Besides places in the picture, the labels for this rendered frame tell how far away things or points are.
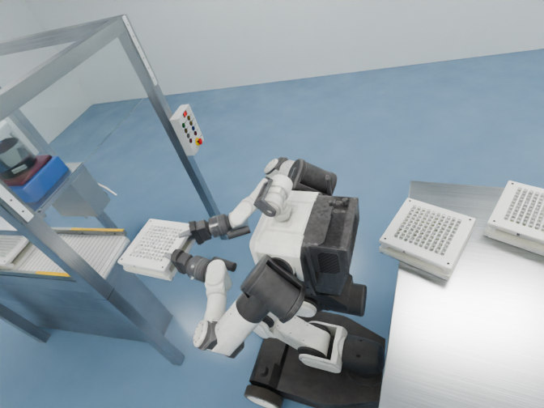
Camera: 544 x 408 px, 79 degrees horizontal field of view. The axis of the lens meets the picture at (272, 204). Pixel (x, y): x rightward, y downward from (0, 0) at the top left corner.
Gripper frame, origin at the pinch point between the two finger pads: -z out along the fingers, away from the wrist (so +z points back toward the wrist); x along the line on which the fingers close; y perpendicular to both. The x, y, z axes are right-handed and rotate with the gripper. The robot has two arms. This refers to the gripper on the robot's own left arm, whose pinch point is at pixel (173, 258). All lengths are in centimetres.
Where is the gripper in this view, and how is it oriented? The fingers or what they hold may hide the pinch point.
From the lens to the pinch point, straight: 138.7
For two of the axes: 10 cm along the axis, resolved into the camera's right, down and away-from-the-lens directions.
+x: 2.0, 7.0, 6.9
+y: 4.4, -6.9, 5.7
